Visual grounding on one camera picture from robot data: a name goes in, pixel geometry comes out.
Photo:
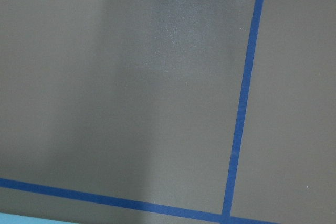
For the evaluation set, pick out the light blue plastic bin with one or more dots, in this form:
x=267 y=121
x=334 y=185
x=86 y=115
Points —
x=17 y=219

